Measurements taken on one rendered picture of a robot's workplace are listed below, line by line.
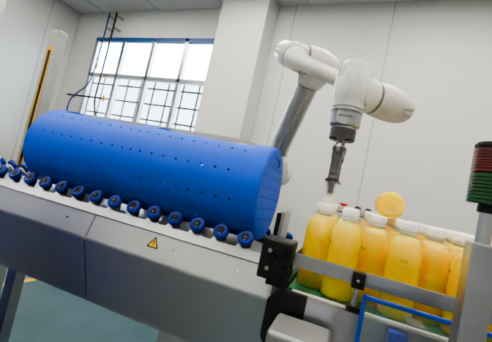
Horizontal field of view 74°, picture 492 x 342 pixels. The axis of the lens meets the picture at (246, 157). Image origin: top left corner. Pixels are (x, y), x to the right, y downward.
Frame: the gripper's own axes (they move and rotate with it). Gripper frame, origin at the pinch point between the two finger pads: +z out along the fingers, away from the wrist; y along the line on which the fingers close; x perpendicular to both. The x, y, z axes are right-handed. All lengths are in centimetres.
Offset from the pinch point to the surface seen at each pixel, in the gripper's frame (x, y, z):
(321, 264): 2.6, 22.6, 15.6
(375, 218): 12.2, 16.2, 3.2
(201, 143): -38.9, 11.6, -7.1
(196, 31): -247, -299, -193
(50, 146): -92, 17, 4
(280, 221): -11.8, 6.2, 10.3
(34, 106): -161, -27, -14
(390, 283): 16.8, 22.6, 15.5
